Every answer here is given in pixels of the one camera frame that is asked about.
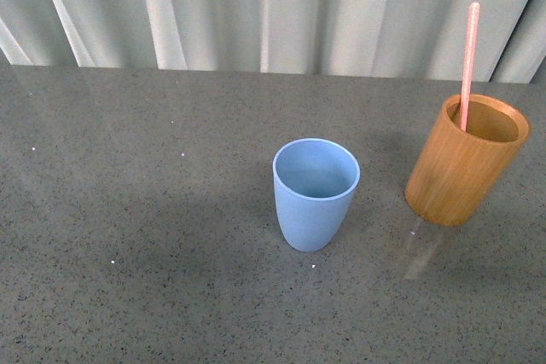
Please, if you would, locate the light blue plastic cup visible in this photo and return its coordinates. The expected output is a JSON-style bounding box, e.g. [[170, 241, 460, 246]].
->
[[272, 138, 361, 252]]

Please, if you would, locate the bamboo cylindrical chopstick holder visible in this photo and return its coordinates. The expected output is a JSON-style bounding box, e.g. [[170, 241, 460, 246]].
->
[[404, 94, 531, 227]]

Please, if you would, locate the white pleated curtain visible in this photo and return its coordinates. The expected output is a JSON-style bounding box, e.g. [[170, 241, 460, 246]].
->
[[1, 0, 545, 83]]

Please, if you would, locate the pink chopstick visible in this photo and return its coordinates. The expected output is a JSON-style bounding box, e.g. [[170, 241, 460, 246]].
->
[[459, 2, 480, 131]]

